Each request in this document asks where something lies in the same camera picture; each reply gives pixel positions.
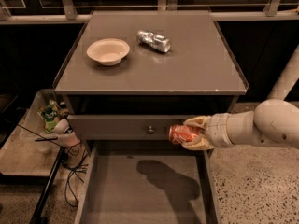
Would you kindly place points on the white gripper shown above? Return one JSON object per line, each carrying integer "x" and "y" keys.
{"x": 217, "y": 129}

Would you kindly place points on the red coke can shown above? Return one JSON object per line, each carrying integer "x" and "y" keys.
{"x": 179, "y": 134}

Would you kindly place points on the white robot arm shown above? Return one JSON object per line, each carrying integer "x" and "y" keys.
{"x": 273, "y": 122}

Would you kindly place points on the open middle drawer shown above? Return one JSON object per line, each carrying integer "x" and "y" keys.
{"x": 147, "y": 182}

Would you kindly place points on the grey drawer cabinet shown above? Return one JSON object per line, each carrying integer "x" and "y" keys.
{"x": 197, "y": 76}

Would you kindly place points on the silver crushed can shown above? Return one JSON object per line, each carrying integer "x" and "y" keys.
{"x": 155, "y": 41}

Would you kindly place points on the top drawer with knob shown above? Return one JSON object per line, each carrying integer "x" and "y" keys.
{"x": 124, "y": 127}

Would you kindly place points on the white paper bowl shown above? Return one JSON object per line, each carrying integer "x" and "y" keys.
{"x": 108, "y": 52}

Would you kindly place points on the metal railing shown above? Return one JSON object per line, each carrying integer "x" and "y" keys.
{"x": 80, "y": 11}

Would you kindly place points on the white cup in bin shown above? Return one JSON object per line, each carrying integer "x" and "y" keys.
{"x": 61, "y": 127}

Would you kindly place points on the green snack bag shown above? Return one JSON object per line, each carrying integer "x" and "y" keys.
{"x": 51, "y": 114}

